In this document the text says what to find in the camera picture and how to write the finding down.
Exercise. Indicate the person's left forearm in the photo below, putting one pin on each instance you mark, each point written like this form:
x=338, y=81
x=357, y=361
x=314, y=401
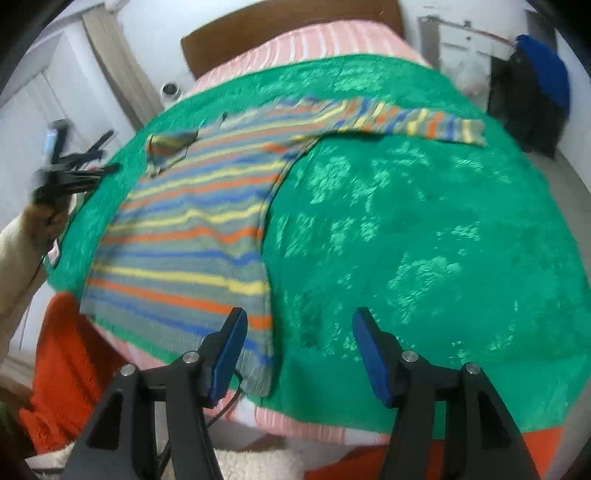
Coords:
x=18, y=277

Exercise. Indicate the white fleece cloth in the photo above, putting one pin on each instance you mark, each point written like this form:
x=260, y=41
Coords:
x=258, y=466

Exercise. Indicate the orange blanket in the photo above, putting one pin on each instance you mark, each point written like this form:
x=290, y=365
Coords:
x=69, y=369

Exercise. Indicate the white cabinet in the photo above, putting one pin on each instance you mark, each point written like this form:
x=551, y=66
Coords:
x=466, y=50

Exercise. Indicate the blue hanging garment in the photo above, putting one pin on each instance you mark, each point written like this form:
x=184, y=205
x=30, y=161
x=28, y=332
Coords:
x=547, y=69

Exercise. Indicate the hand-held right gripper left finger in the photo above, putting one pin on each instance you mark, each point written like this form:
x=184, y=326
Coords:
x=226, y=364

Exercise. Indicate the beige curtain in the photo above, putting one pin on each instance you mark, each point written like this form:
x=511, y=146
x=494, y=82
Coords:
x=115, y=60

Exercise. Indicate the white panelled wardrobe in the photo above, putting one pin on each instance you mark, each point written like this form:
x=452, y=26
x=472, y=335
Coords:
x=27, y=120

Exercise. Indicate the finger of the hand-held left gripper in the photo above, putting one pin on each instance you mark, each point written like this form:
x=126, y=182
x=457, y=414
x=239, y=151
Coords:
x=97, y=170
x=81, y=185

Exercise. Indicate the striped knit sweater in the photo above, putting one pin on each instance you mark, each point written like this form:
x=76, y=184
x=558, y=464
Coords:
x=194, y=230

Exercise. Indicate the pink striped bedsheet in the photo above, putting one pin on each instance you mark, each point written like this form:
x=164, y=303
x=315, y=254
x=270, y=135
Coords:
x=323, y=41

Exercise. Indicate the green blanket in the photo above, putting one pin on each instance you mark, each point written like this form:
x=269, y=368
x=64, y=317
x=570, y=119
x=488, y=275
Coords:
x=415, y=254

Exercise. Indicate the person's left hand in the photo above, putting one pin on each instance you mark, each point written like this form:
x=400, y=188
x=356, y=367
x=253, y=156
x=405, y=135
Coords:
x=48, y=219

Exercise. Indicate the brown wooden headboard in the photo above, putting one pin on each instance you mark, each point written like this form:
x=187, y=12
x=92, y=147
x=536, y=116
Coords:
x=231, y=37

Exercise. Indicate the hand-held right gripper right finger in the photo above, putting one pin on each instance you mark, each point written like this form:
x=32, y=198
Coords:
x=369, y=360

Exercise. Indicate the white security camera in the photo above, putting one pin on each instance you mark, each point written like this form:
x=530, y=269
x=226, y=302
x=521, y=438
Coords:
x=170, y=90

